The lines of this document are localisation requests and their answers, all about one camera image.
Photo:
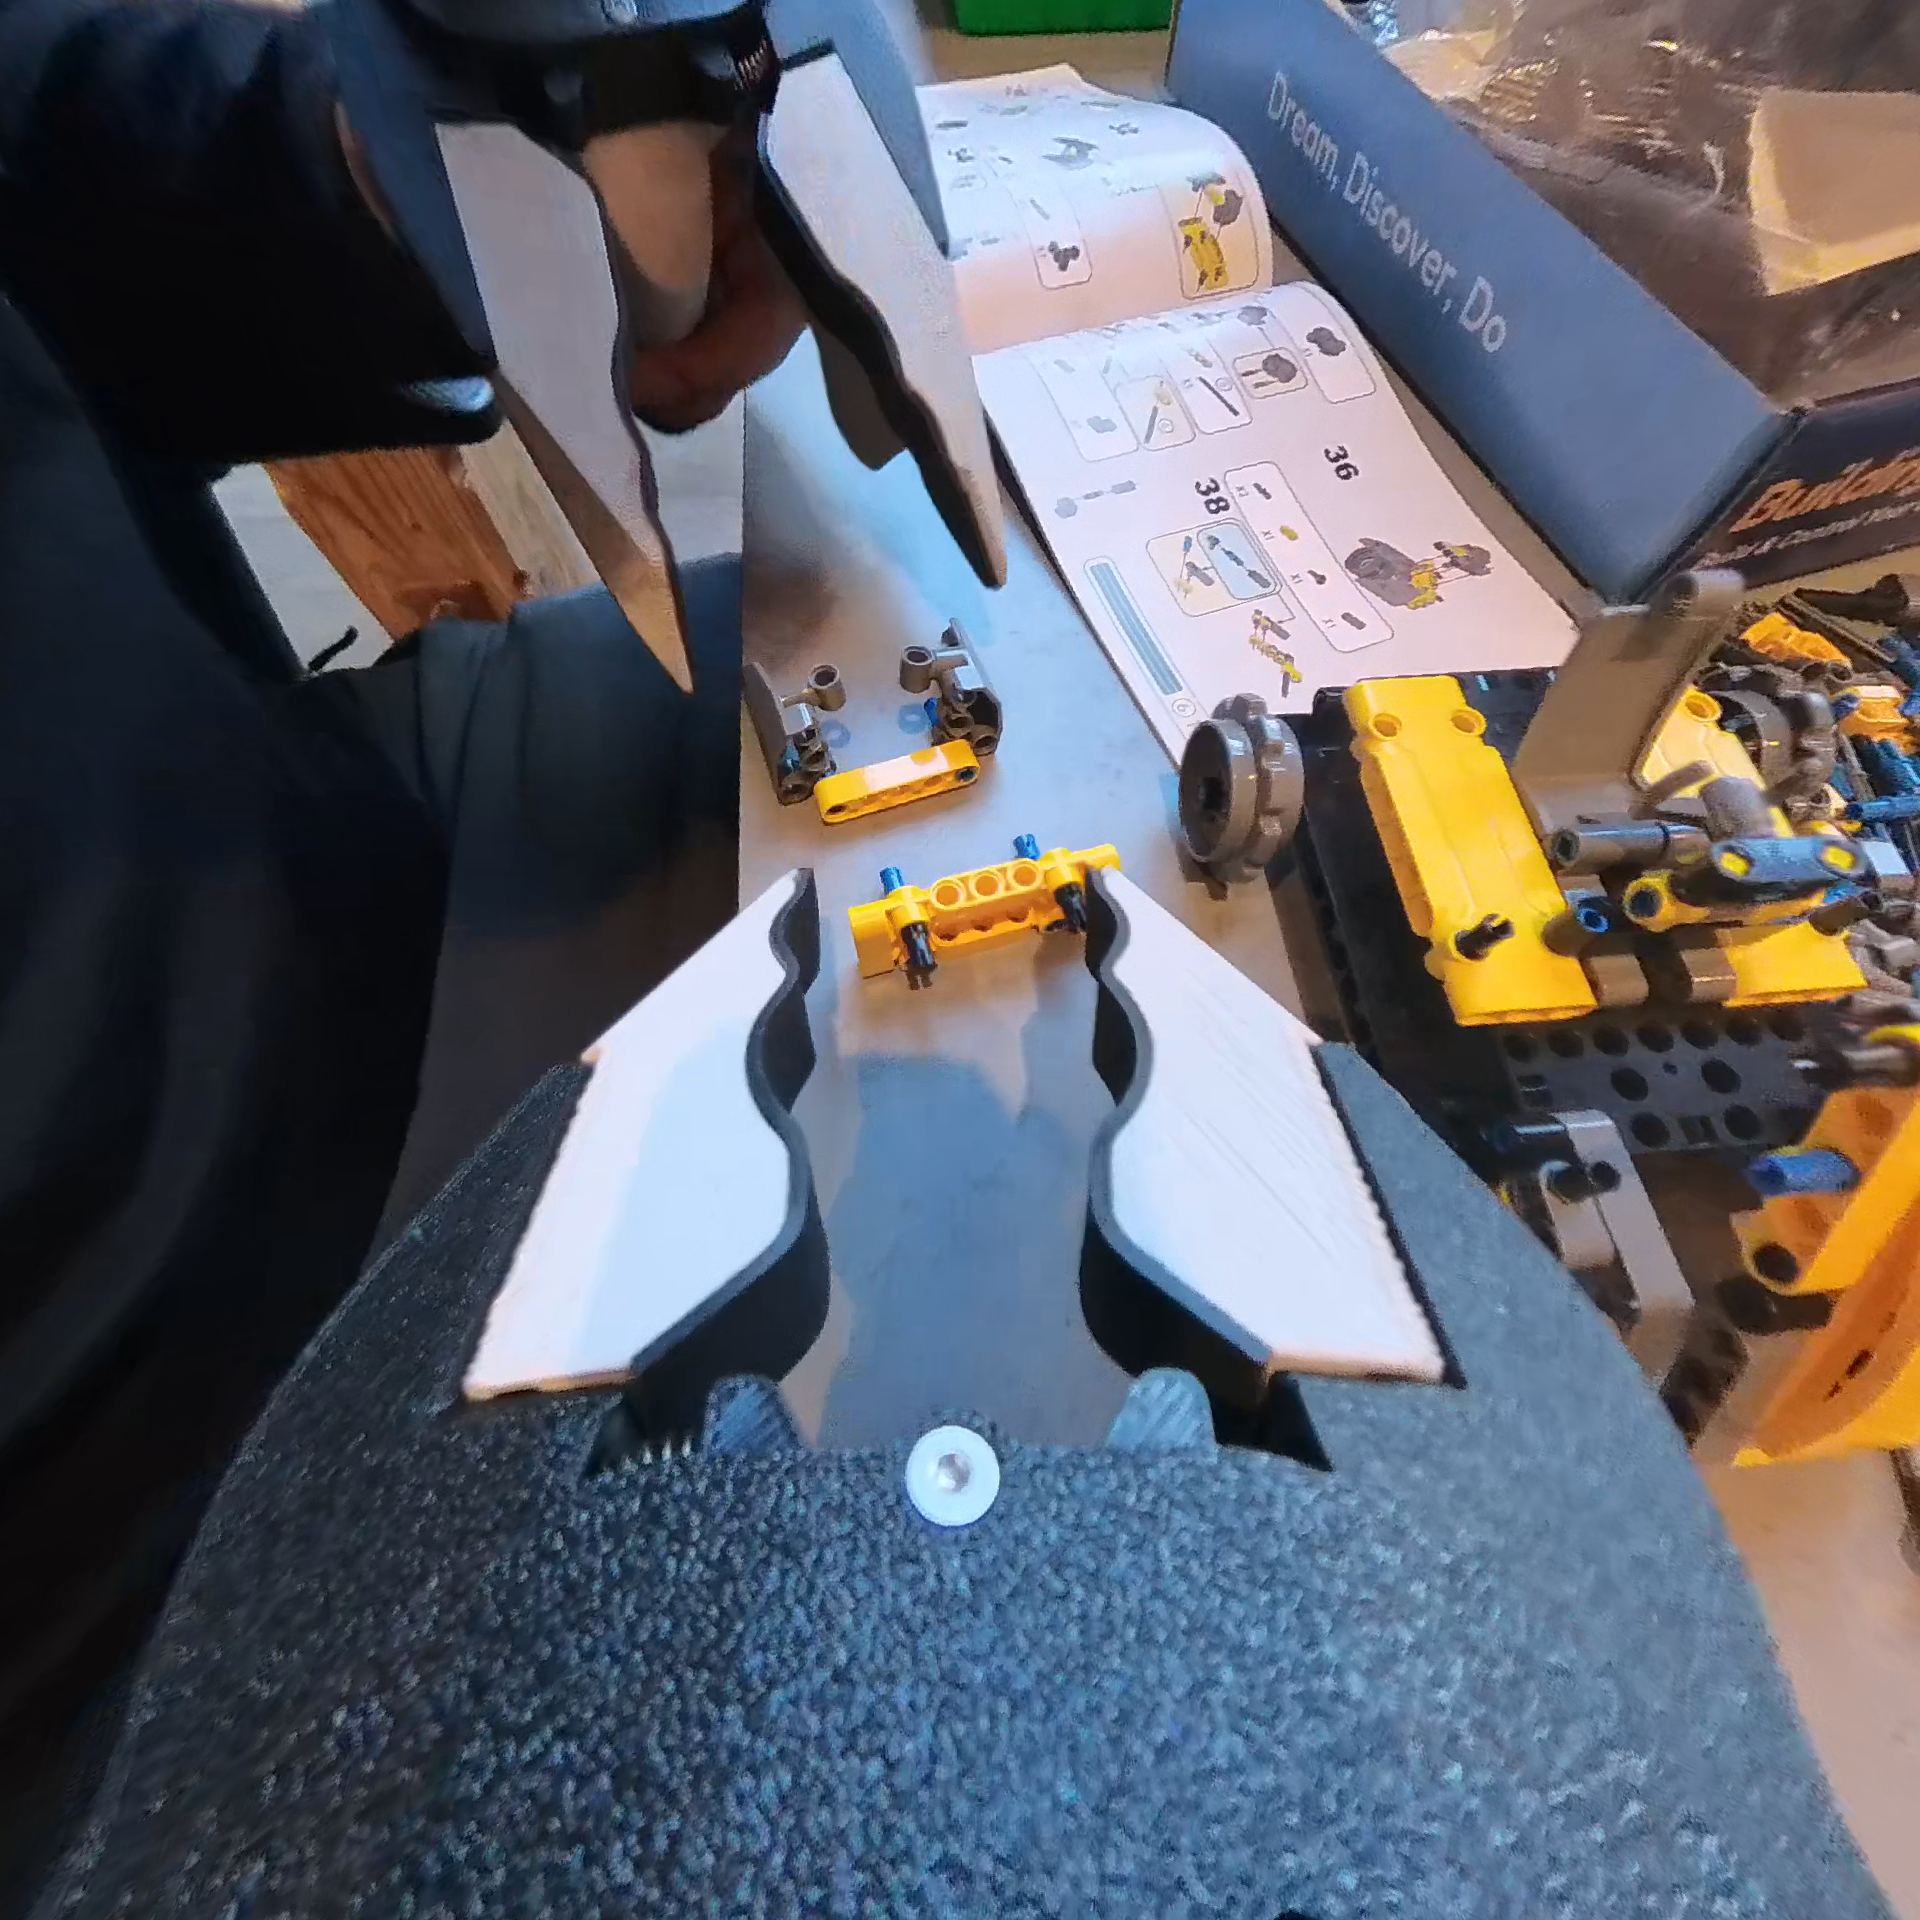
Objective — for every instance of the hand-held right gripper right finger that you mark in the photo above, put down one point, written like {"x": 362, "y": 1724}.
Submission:
{"x": 1259, "y": 1200}

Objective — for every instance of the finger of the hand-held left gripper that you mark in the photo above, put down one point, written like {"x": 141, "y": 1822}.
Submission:
{"x": 885, "y": 270}
{"x": 555, "y": 330}

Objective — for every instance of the wooden beam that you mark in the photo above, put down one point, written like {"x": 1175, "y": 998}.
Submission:
{"x": 389, "y": 541}

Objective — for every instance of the yellow short beam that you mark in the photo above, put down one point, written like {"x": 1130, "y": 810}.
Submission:
{"x": 900, "y": 780}

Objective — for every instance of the dark blue cardboard box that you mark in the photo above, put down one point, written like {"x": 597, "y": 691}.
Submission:
{"x": 1619, "y": 435}

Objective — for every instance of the instruction booklet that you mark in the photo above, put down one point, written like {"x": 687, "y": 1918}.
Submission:
{"x": 1440, "y": 494}

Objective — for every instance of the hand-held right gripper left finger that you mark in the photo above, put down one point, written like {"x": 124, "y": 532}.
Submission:
{"x": 660, "y": 1200}

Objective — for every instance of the dark grey connector piece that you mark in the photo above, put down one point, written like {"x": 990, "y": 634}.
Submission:
{"x": 774, "y": 736}

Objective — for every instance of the green plastic crate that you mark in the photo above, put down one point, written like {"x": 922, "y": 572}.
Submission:
{"x": 1051, "y": 15}

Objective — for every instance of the person's dark jacket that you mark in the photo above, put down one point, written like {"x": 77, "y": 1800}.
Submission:
{"x": 180, "y": 1050}

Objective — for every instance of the grey desk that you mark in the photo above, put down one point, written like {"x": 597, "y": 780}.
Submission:
{"x": 900, "y": 601}

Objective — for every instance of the person's leg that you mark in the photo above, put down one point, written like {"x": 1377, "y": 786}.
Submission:
{"x": 571, "y": 825}

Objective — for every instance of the person's left hand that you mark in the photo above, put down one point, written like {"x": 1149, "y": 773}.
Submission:
{"x": 720, "y": 352}

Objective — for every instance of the yellow brick panel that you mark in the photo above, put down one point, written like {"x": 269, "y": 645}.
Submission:
{"x": 874, "y": 918}

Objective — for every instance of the person's left forearm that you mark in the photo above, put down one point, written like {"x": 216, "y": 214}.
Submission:
{"x": 180, "y": 226}

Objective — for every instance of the yellow brick toy vehicle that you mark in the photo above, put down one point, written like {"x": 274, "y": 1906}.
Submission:
{"x": 1440, "y": 839}

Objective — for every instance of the pile of loose toy bricks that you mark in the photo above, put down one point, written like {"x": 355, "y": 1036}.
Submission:
{"x": 1874, "y": 632}

